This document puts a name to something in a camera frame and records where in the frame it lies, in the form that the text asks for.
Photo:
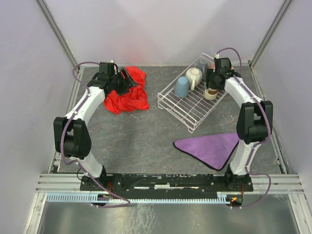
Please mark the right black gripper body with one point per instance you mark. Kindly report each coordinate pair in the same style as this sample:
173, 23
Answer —
208, 79

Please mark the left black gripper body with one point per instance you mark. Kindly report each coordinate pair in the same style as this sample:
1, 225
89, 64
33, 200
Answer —
124, 83

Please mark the red crumpled cloth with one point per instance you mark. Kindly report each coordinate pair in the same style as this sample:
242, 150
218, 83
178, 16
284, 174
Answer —
136, 99

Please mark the light blue cable duct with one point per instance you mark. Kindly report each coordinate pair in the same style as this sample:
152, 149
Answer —
100, 198

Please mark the purple microfiber cloth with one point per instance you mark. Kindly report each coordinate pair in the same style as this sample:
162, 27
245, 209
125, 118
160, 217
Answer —
214, 151

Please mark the beige cup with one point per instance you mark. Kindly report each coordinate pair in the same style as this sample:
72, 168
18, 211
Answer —
210, 94

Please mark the white wire dish rack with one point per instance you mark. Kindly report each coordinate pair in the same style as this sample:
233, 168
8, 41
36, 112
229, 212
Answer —
194, 109

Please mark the light blue ceramic mug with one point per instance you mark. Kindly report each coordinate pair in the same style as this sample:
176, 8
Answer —
202, 64

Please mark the blue plastic cup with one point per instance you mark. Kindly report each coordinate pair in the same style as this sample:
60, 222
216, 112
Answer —
181, 87

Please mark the cream ceramic mug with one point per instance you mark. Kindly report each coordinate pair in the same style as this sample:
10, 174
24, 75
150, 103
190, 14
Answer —
194, 77

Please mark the black mounting base plate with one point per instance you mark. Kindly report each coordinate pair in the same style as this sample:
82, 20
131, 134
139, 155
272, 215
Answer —
175, 185

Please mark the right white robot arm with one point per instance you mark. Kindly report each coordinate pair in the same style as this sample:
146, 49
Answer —
254, 124

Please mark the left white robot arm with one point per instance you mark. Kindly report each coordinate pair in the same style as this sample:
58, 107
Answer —
71, 135

